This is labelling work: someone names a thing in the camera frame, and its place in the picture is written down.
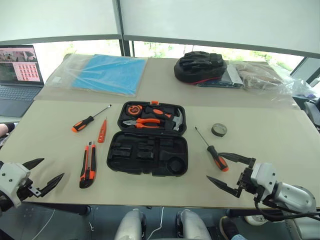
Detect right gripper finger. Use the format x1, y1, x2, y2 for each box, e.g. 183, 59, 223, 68
216, 152, 251, 166
205, 175, 240, 199

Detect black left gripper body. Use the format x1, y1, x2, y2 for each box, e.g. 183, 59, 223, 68
16, 177, 42, 202

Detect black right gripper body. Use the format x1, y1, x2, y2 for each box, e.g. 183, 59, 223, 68
235, 157, 266, 203

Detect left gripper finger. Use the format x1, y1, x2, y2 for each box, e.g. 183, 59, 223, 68
22, 157, 46, 172
39, 172, 66, 198

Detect Phillips screwdriver orange black handle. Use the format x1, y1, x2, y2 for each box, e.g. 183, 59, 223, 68
194, 126, 230, 172

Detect orange black utility knife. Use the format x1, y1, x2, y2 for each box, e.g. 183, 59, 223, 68
79, 141, 97, 189

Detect flathead screwdriver orange black handle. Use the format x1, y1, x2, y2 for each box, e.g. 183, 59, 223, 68
71, 104, 113, 133

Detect orange voltage tester pen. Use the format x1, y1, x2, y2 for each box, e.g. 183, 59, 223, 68
97, 116, 109, 144

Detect black tool case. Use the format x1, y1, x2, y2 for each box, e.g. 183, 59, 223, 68
106, 100, 190, 177

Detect black electrical tape roll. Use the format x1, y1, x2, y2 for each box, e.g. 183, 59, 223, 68
210, 122, 229, 138

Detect white caster wheel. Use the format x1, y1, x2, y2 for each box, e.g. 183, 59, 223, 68
244, 215, 267, 226

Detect person's shoe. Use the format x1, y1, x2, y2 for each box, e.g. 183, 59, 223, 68
219, 215, 242, 240

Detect silver rounded robot leg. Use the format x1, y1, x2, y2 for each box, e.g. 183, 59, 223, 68
114, 209, 149, 240
175, 208, 211, 240

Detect person's blue jeans leg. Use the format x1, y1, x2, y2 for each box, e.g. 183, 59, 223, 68
231, 232, 251, 240

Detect dark flat tablet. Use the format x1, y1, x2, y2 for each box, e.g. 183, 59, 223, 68
196, 66, 245, 89

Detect open grey laptop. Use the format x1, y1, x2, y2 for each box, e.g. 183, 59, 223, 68
0, 44, 46, 119

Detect clear bag of beige items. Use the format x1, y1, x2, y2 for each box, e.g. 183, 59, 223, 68
229, 60, 305, 101

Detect black office chair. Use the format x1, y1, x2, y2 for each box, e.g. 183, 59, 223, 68
292, 95, 320, 131

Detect clear plastic bag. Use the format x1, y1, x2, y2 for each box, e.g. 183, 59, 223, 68
44, 52, 149, 99

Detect orange tape measure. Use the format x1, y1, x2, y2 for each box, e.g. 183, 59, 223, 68
125, 104, 144, 117

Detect blue flat sheet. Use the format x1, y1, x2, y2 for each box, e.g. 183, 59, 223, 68
70, 54, 147, 98

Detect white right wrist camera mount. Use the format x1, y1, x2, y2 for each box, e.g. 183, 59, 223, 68
249, 162, 278, 199

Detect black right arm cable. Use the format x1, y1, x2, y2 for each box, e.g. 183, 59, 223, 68
253, 194, 320, 224

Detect claw hammer black orange handle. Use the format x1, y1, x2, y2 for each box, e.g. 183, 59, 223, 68
145, 104, 186, 132

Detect white hanging cable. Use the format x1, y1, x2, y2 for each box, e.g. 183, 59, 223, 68
146, 206, 165, 240

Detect orange handled pliers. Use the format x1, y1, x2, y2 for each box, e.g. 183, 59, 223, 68
122, 117, 166, 130

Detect dark window frame post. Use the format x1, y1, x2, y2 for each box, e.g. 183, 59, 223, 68
116, 0, 135, 58

